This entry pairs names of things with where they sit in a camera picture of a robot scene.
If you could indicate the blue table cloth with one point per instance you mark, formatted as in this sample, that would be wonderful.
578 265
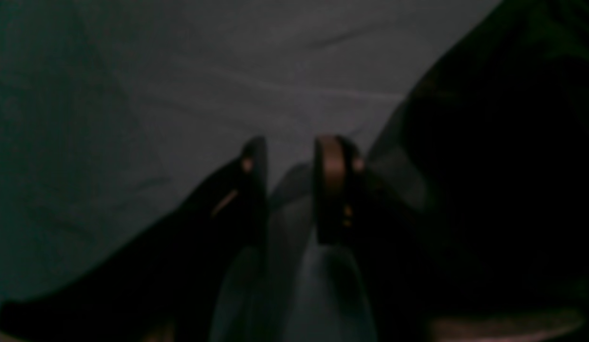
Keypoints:
113 111

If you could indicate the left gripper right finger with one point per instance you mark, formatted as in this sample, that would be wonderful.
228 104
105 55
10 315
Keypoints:
422 285

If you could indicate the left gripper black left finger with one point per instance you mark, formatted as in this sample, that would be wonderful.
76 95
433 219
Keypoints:
165 283

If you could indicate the black T-shirt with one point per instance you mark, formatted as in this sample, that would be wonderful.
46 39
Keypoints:
491 148

